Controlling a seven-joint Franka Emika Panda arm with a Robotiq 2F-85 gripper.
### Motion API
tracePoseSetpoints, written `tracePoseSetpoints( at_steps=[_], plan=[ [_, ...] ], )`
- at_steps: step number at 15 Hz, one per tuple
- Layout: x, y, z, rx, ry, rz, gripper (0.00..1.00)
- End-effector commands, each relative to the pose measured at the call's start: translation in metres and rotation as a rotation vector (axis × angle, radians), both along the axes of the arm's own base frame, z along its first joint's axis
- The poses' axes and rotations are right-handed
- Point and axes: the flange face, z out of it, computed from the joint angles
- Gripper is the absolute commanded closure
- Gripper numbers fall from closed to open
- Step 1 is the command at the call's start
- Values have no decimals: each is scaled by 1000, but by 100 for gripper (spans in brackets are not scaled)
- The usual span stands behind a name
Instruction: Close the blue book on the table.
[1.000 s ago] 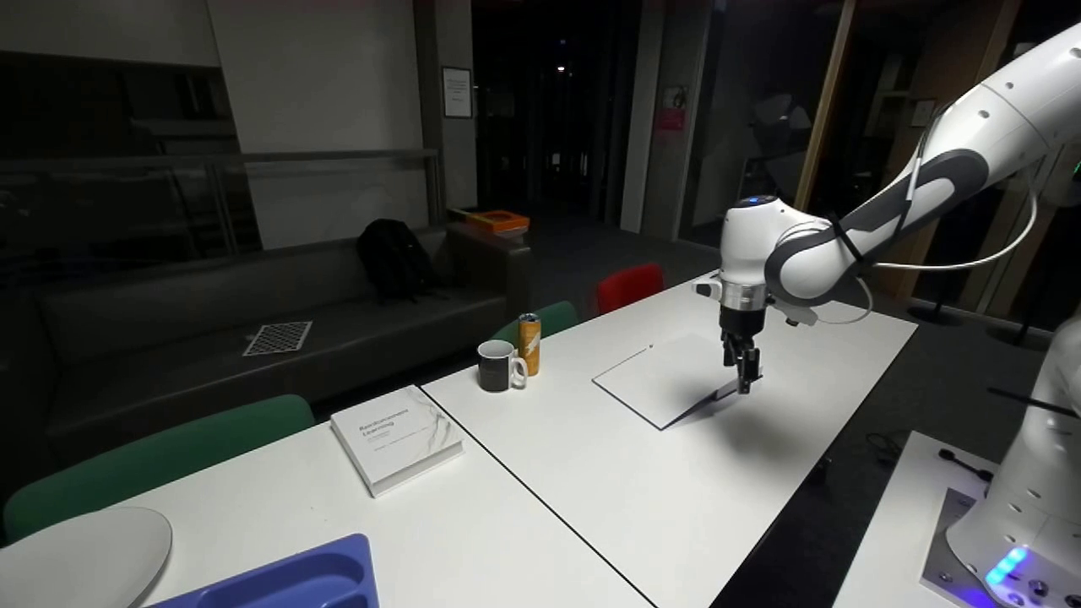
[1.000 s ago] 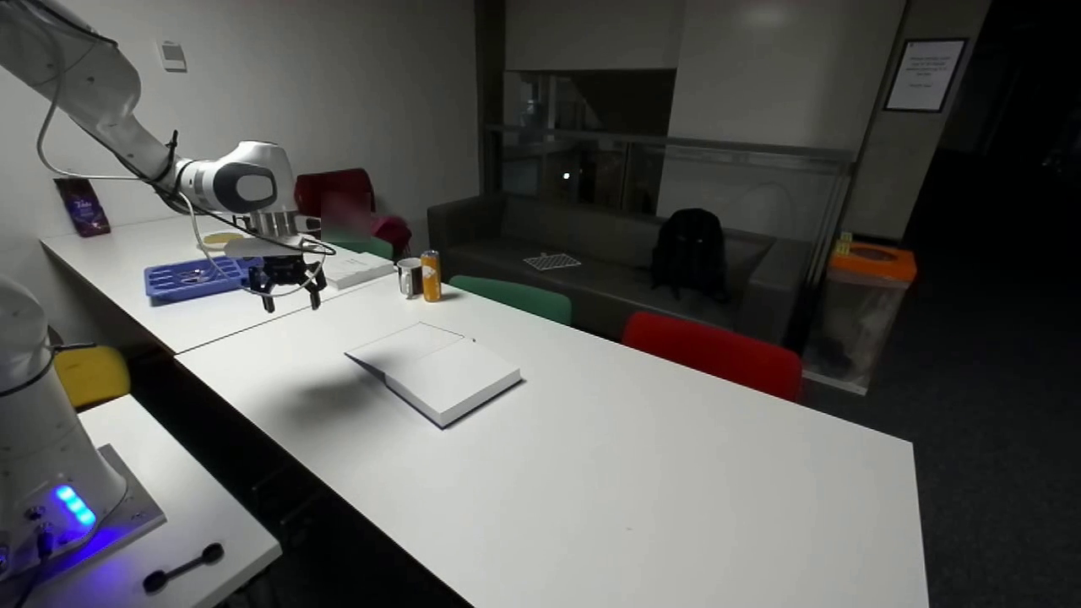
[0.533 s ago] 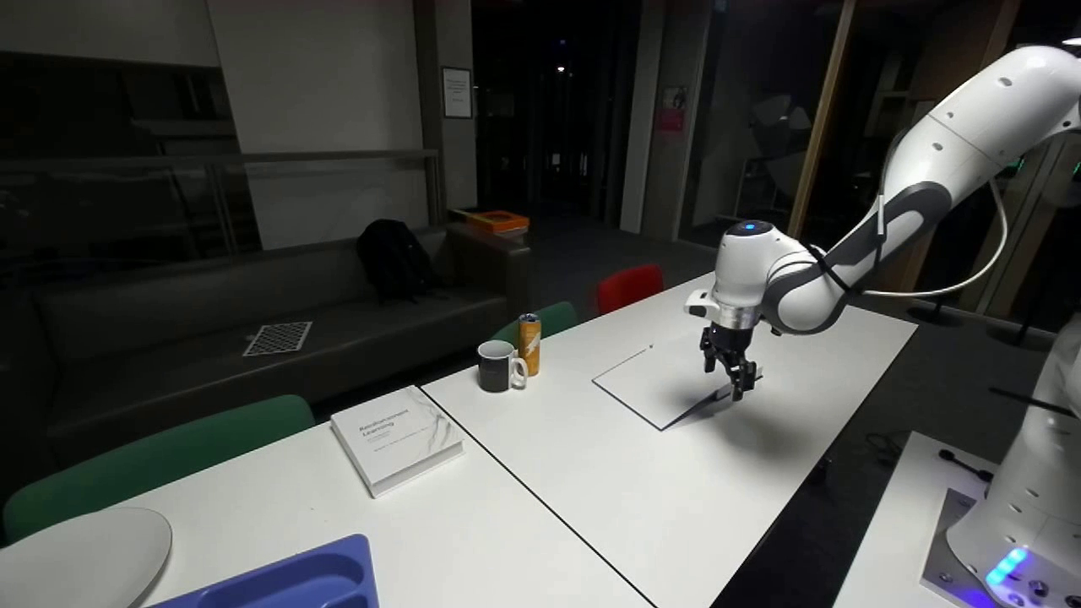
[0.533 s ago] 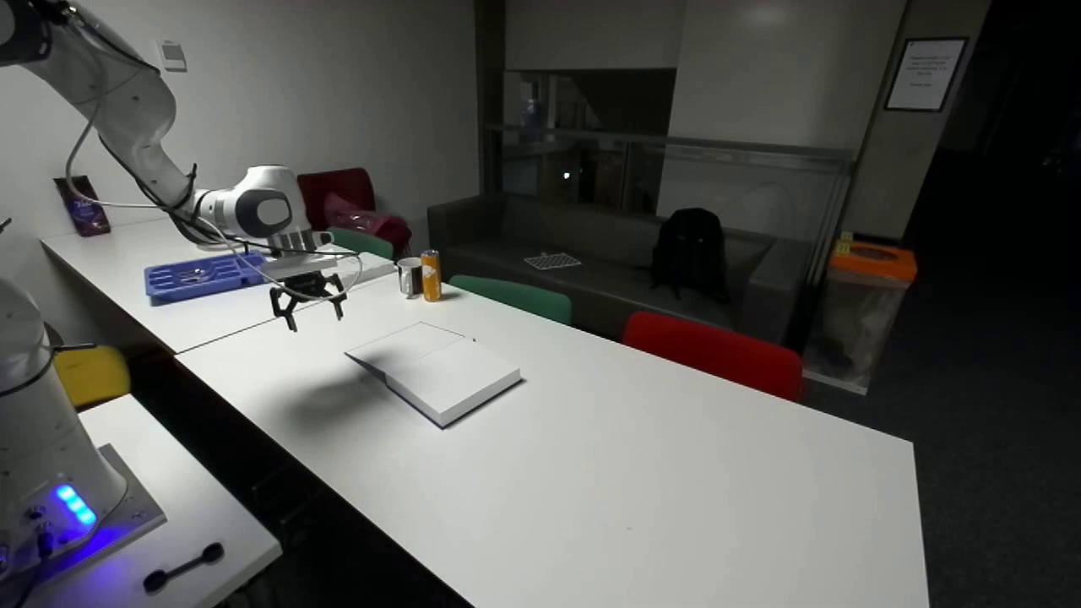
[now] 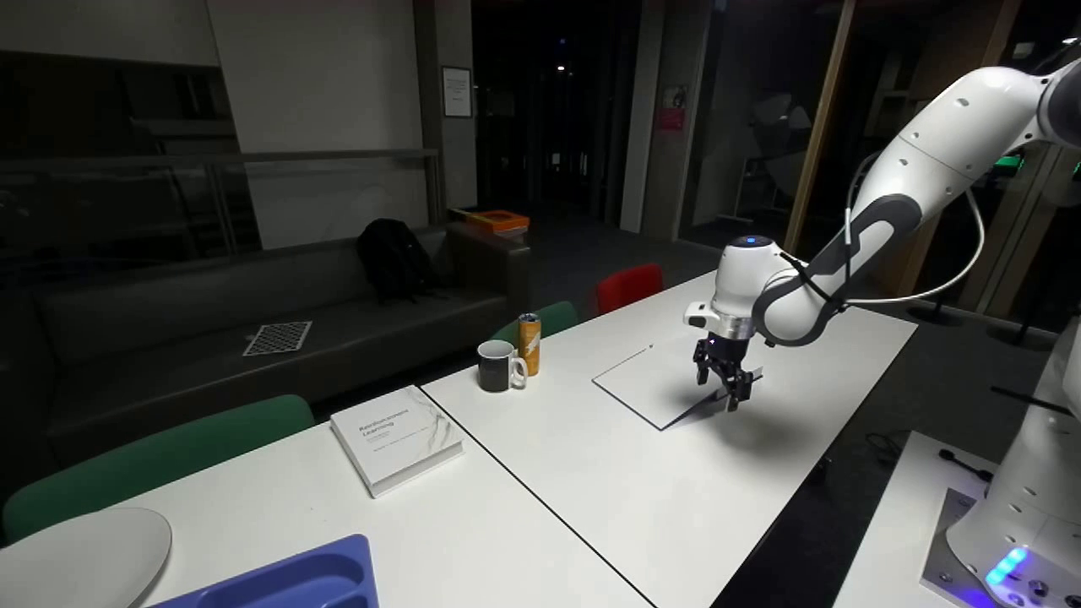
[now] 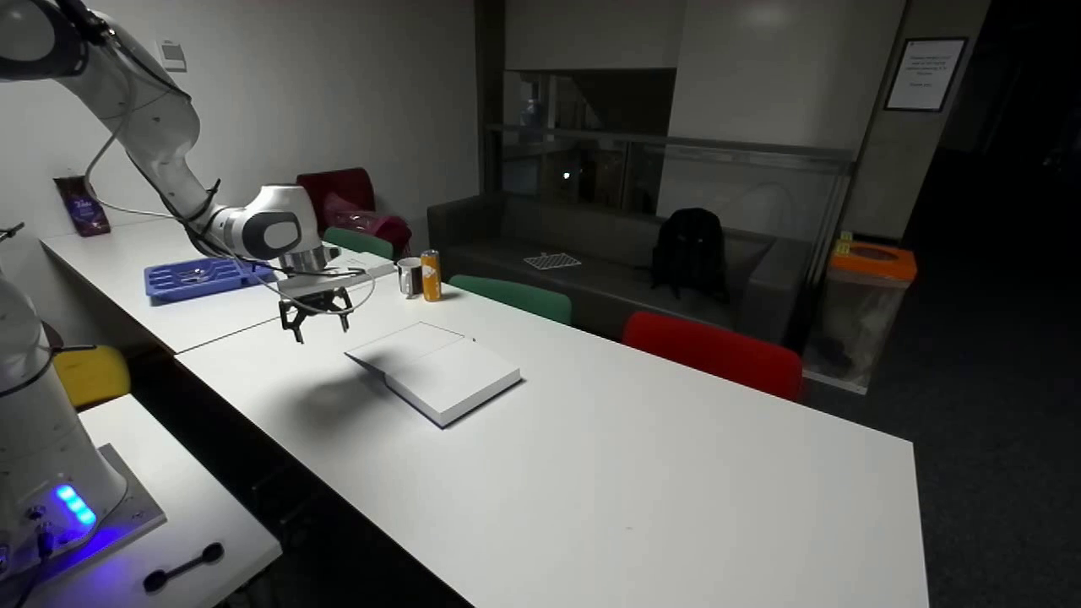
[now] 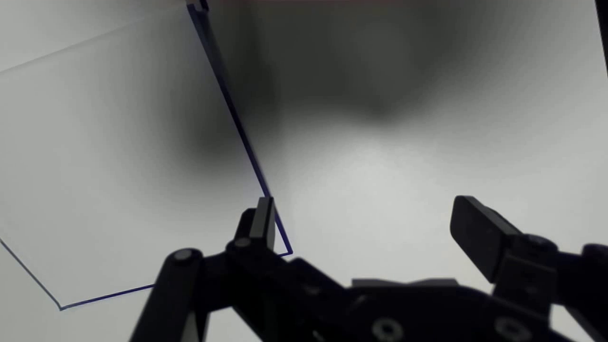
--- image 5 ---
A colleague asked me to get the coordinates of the black backpack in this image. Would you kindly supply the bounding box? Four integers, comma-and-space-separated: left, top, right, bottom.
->
355, 217, 435, 304

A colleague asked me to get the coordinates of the blue plastic tray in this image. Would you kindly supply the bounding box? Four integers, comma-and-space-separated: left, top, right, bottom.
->
149, 531, 384, 608

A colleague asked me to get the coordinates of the orange box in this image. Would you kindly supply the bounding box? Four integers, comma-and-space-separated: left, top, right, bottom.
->
447, 207, 535, 239

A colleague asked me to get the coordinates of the dark side cabinet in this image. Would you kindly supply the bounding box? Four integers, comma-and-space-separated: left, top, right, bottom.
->
447, 224, 535, 311

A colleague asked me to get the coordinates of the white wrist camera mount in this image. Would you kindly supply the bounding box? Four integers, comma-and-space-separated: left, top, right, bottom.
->
686, 297, 722, 338

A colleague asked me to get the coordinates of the white round plate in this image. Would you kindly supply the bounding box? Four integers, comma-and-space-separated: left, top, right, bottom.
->
0, 502, 176, 608

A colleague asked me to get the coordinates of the white wall notice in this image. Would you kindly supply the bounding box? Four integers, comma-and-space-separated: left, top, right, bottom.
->
439, 63, 477, 121

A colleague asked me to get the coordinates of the orange drink can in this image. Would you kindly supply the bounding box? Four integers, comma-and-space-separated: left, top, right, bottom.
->
512, 311, 543, 377

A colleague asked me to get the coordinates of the dark sofa bench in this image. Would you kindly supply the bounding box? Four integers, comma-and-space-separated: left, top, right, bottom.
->
0, 230, 518, 453

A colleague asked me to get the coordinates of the white closed book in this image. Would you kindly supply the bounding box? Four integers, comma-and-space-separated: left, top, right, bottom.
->
329, 380, 465, 498

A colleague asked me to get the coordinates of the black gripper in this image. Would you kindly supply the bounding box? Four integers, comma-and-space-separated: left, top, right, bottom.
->
692, 331, 762, 414

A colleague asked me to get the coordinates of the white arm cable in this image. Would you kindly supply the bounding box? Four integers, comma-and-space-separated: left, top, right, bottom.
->
841, 155, 989, 311

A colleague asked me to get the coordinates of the small green chair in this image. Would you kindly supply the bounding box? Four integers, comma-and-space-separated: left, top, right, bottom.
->
491, 297, 587, 351

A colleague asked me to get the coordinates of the dark mug with white handle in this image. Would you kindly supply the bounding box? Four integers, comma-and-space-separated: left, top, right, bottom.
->
473, 338, 530, 395

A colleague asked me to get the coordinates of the red wall sign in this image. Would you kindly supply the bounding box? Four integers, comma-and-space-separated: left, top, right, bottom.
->
656, 85, 690, 139

